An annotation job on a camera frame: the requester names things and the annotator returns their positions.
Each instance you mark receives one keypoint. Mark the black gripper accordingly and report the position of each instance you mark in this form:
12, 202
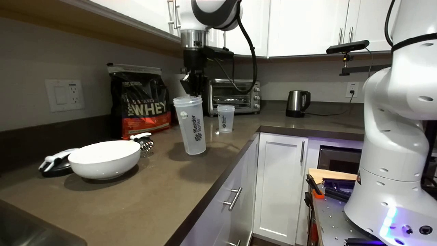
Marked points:
193, 59

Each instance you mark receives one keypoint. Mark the clear shaker bottle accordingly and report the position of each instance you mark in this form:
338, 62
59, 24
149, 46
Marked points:
192, 125

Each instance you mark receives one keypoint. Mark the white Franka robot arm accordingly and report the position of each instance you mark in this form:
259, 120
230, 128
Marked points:
397, 137

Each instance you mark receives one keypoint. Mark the silver toaster oven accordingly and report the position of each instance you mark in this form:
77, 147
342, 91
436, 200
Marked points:
234, 96

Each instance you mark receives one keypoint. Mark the small clear plastic cup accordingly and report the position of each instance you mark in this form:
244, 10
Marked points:
226, 118

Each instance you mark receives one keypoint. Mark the black whey protein bag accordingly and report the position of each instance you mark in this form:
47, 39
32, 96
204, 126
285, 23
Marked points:
141, 105

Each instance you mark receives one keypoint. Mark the steel electric kettle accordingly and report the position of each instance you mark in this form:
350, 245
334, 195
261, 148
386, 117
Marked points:
297, 103

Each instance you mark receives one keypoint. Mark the white bowl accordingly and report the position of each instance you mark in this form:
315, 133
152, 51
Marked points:
104, 159

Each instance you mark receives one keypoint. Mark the white corner upper cabinet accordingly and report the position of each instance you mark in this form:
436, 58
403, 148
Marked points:
305, 28

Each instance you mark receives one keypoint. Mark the white lower cabinet door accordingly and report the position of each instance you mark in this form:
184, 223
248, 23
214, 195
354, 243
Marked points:
278, 182

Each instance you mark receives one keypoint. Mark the grey lower counter cabinet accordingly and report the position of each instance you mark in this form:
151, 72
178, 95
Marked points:
219, 214

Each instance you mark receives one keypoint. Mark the white scoop on black lid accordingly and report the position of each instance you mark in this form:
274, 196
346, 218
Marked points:
55, 159

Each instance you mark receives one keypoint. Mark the black orange clamp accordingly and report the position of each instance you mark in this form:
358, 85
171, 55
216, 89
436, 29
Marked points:
315, 187

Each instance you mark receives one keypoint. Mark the dark built-in appliance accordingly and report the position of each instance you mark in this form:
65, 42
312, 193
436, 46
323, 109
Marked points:
339, 159

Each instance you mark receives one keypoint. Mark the wooden block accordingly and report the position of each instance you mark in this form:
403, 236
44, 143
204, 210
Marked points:
332, 174

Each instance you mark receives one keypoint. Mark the steel kitchen sink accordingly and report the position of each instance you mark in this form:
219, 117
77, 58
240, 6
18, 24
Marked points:
28, 228

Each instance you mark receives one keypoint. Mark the white wall outlet plate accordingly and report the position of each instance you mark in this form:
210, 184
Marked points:
65, 95

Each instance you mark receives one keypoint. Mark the black camera on stand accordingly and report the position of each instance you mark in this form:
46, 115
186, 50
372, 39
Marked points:
349, 47

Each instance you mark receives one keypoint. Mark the white wall socket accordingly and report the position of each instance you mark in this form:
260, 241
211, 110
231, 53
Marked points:
353, 88

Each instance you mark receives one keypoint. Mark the white perforated base plate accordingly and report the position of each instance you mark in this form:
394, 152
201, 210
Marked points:
339, 223

